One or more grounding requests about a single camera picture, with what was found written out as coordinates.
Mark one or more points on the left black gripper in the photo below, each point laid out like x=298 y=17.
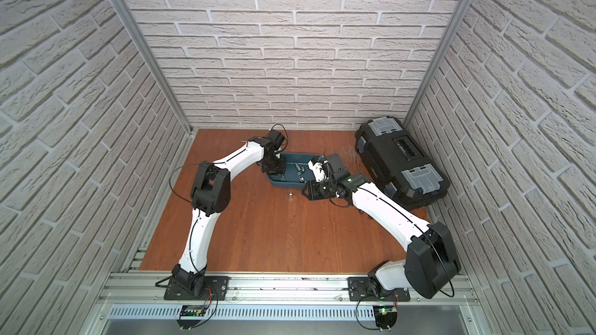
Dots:
x=272 y=165

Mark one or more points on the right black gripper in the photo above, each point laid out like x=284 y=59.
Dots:
x=312 y=193

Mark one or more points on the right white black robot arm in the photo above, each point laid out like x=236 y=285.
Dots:
x=431 y=258

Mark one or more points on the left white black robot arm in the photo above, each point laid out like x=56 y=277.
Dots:
x=210 y=195

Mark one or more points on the teal plastic storage box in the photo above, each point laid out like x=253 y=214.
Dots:
x=290 y=179

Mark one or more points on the black grey toolbox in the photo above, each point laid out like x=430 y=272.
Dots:
x=398 y=165

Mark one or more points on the left green circuit board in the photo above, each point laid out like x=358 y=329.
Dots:
x=193 y=316

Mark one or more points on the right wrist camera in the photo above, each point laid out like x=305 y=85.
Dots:
x=328 y=168

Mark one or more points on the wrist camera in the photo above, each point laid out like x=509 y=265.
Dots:
x=328 y=168
x=274 y=141

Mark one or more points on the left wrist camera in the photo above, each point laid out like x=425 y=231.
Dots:
x=274 y=141

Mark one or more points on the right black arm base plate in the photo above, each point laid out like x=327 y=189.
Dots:
x=364 y=289

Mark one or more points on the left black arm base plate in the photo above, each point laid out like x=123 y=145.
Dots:
x=210 y=285

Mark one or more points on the aluminium front rail frame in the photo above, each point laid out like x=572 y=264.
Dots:
x=137 y=300

